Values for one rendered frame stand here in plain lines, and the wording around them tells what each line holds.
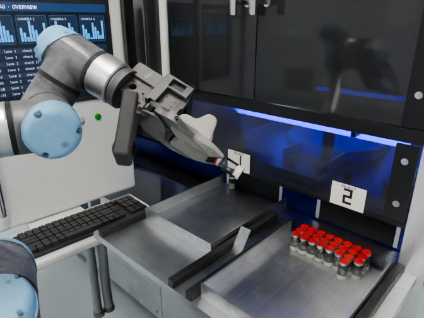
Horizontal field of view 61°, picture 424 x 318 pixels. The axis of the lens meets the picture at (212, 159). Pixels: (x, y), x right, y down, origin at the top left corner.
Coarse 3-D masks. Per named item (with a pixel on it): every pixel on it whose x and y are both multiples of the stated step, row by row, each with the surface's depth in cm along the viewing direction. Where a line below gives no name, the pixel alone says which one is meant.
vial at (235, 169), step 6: (216, 162) 57; (222, 162) 56; (228, 162) 56; (234, 162) 56; (222, 168) 57; (228, 168) 56; (234, 168) 56; (240, 168) 56; (234, 174) 56; (240, 174) 56
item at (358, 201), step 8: (336, 184) 89; (344, 184) 87; (336, 192) 89; (344, 192) 88; (360, 192) 85; (336, 200) 90; (344, 200) 88; (352, 200) 87; (360, 200) 85; (352, 208) 87; (360, 208) 86
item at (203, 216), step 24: (192, 192) 117; (216, 192) 120; (240, 192) 120; (168, 216) 106; (192, 216) 106; (216, 216) 106; (240, 216) 106; (264, 216) 103; (192, 240) 92; (216, 240) 88
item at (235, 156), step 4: (228, 152) 111; (232, 152) 110; (236, 152) 109; (228, 156) 111; (232, 156) 110; (236, 156) 109; (244, 156) 107; (248, 156) 106; (236, 160) 110; (244, 160) 107; (248, 160) 106; (244, 164) 108; (248, 164) 107; (248, 168) 107; (244, 172) 109; (248, 172) 108
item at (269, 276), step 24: (264, 240) 88; (288, 240) 94; (240, 264) 83; (264, 264) 85; (288, 264) 85; (312, 264) 85; (216, 288) 77; (240, 288) 77; (264, 288) 77; (288, 288) 77; (312, 288) 77; (336, 288) 77; (360, 288) 77; (240, 312) 67; (264, 312) 71; (288, 312) 71; (312, 312) 71; (336, 312) 71
